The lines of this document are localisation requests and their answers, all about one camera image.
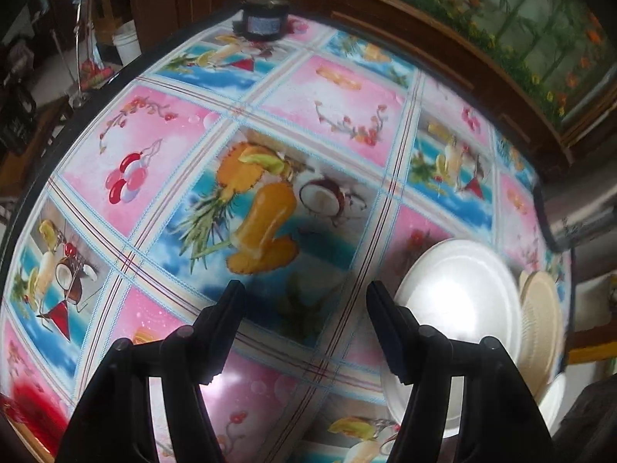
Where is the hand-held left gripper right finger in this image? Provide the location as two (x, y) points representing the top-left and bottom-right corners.
(367, 282), (553, 463)

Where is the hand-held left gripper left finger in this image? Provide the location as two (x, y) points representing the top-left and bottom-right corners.
(58, 281), (246, 463)

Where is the cream ribbed bowl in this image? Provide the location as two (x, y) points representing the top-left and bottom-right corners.
(518, 270), (566, 385)

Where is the steel thermos flask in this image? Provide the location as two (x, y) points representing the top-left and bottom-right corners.
(539, 178), (617, 254)

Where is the fruit print tablecloth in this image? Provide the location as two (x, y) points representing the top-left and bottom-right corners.
(0, 14), (575, 463)

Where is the black glossy table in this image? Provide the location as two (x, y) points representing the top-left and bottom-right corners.
(0, 2), (579, 463)

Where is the wooden chair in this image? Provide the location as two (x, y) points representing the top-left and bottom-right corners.
(0, 94), (74, 214)

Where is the mop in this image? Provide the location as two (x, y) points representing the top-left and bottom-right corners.
(51, 0), (116, 110)

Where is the black electric kettle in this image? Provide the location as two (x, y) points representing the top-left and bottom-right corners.
(0, 84), (38, 156)

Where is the white plastic bucket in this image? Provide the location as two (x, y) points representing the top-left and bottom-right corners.
(111, 21), (142, 66)

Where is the small black jar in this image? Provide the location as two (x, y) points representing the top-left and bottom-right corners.
(233, 0), (293, 42)

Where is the artificial flower glass display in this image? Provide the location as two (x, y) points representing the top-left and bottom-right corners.
(284, 0), (617, 129)

